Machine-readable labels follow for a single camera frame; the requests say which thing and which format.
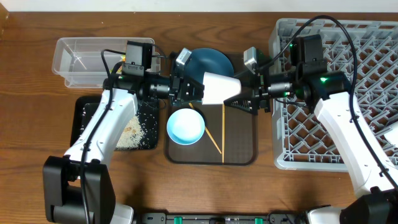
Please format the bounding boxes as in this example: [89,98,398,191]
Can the light blue bowl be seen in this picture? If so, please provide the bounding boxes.
[166,108,205,146]

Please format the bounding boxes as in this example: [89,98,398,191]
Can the dark blue plate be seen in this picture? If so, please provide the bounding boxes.
[184,48,234,82]

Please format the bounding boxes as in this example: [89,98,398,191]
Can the light green cup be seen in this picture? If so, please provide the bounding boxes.
[384,121,398,147]

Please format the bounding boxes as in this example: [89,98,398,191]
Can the pink cup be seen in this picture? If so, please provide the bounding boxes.
[201,72,241,105]

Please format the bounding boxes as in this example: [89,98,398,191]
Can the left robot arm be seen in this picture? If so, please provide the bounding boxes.
[43,49,204,223]

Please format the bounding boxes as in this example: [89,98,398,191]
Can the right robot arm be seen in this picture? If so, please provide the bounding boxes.
[224,31,397,223]

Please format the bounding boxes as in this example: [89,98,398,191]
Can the rice food scraps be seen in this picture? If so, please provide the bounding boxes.
[116,116,158,151]

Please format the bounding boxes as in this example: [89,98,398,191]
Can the black waste tray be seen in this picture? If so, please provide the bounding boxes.
[70,95,159,151]

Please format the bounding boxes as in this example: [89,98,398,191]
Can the clear plastic bin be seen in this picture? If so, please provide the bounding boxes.
[52,37,155,88]

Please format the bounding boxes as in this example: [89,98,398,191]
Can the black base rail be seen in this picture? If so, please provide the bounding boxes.
[132,210,309,224]

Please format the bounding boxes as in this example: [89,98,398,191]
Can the brown serving tray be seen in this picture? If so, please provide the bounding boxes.
[165,101,258,166]

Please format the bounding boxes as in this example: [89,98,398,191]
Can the grey dishwasher rack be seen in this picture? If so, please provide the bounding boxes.
[272,19,397,172]

